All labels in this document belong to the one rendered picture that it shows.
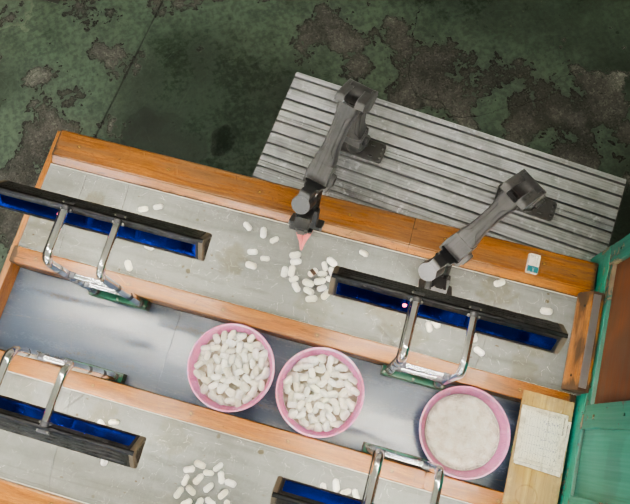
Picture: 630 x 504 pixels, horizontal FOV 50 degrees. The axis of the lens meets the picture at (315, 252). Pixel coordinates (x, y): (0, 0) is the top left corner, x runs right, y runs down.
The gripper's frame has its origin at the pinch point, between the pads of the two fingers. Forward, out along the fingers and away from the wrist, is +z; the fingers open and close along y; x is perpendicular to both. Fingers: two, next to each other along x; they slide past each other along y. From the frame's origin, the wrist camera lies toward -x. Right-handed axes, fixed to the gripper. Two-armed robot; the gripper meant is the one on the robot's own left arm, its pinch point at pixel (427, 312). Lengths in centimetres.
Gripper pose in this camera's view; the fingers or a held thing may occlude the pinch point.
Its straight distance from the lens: 210.1
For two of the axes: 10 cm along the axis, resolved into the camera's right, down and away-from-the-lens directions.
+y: 9.6, 2.5, -0.9
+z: -1.9, 8.8, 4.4
